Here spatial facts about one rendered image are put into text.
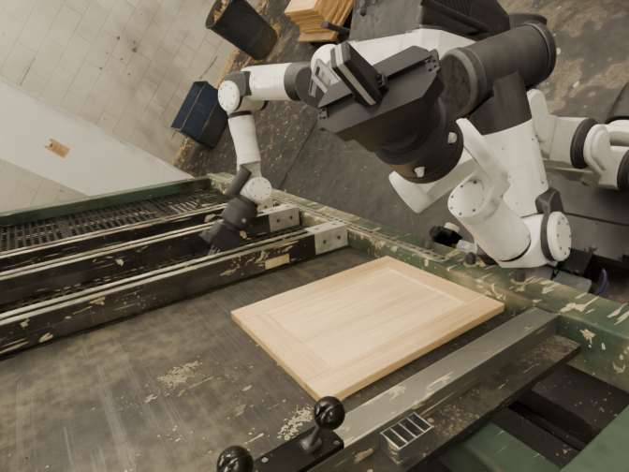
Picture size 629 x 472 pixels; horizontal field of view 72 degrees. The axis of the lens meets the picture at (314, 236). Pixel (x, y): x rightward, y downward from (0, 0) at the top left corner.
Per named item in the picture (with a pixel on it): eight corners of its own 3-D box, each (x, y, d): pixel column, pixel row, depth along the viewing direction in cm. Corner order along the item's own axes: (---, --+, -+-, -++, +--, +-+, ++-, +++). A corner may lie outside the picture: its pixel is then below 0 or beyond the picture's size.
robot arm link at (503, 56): (520, 114, 75) (501, 34, 72) (560, 108, 66) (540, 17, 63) (462, 138, 73) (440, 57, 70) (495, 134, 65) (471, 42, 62)
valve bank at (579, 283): (642, 273, 106) (616, 237, 92) (618, 325, 106) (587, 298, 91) (471, 227, 146) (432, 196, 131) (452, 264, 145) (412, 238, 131)
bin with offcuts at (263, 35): (287, 24, 472) (240, -20, 432) (264, 66, 474) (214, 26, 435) (267, 26, 513) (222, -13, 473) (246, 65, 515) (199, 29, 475)
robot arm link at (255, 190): (250, 220, 130) (270, 188, 131) (257, 222, 120) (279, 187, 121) (218, 199, 126) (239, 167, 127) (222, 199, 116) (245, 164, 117)
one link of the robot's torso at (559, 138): (554, 124, 138) (471, 74, 111) (615, 125, 124) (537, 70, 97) (540, 170, 140) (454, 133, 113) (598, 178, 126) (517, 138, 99)
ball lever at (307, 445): (327, 453, 58) (355, 413, 49) (303, 468, 57) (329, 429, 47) (313, 428, 60) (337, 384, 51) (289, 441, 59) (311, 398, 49)
